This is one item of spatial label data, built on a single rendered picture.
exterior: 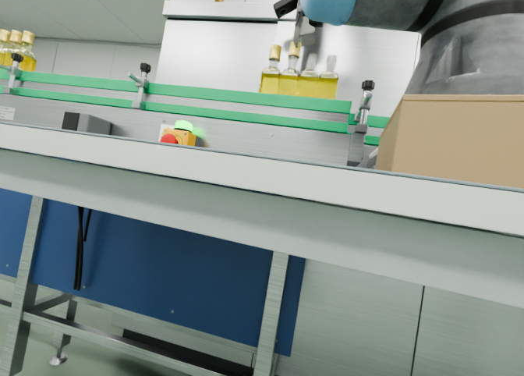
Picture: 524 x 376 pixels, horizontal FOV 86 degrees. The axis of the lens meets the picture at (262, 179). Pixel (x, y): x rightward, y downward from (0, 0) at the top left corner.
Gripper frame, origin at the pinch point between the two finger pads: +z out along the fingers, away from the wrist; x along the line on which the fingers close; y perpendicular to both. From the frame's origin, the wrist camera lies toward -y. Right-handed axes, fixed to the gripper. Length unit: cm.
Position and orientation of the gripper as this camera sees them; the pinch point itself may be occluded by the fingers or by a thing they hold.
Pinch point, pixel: (295, 46)
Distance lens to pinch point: 96.1
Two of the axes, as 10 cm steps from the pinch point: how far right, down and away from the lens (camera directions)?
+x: 1.9, 0.6, 9.8
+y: 9.7, 1.5, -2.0
